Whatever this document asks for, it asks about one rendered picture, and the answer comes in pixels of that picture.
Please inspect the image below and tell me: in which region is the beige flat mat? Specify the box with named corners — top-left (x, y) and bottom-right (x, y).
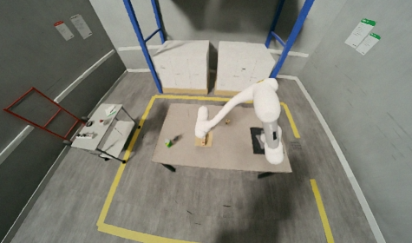
top-left (194, 131), bottom-right (213, 147)

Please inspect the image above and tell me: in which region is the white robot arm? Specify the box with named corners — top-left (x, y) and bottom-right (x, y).
top-left (195, 78), bottom-right (284, 164)

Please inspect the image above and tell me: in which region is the green drink can with yellow stripe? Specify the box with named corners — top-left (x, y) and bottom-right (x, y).
top-left (165, 139), bottom-right (172, 148)

